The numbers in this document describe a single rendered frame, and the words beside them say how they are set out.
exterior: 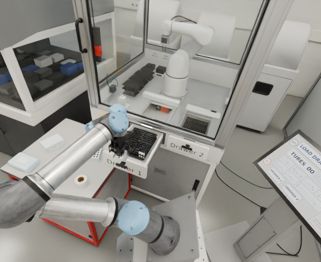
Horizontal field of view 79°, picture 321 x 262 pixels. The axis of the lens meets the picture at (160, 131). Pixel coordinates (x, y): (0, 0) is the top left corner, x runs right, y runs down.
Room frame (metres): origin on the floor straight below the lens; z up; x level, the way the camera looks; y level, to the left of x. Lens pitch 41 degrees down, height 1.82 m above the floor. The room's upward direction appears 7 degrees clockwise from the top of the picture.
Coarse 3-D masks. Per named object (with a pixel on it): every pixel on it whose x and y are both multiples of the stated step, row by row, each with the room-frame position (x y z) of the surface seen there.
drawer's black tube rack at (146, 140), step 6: (132, 132) 1.01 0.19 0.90; (138, 132) 1.01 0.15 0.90; (144, 132) 1.02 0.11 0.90; (126, 138) 0.94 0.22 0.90; (132, 138) 0.94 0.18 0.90; (138, 138) 0.95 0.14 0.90; (144, 138) 0.96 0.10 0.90; (150, 138) 0.97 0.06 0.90; (156, 138) 1.01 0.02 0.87; (132, 144) 0.92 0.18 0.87; (138, 144) 0.93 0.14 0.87; (144, 144) 0.91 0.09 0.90; (150, 144) 0.91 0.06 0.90; (138, 150) 0.85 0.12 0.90; (144, 150) 0.88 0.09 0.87; (132, 156) 0.84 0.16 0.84; (138, 156) 0.82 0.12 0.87; (144, 156) 0.82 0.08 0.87
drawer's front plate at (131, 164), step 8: (104, 152) 0.77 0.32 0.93; (104, 160) 0.77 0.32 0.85; (112, 160) 0.75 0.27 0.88; (120, 160) 0.74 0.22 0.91; (128, 160) 0.73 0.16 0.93; (120, 168) 0.74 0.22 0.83; (128, 168) 0.72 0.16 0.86; (136, 168) 0.71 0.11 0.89; (144, 168) 0.69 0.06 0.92; (144, 176) 0.69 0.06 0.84
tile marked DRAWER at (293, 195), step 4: (288, 184) 0.64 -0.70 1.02; (284, 188) 0.63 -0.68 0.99; (288, 188) 0.62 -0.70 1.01; (292, 188) 0.61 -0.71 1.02; (288, 192) 0.60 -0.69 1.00; (292, 192) 0.60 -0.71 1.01; (296, 192) 0.59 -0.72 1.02; (292, 196) 0.58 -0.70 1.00; (296, 196) 0.57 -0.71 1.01; (300, 196) 0.57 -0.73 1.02; (292, 200) 0.56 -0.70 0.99; (296, 200) 0.56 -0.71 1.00; (300, 200) 0.56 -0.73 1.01
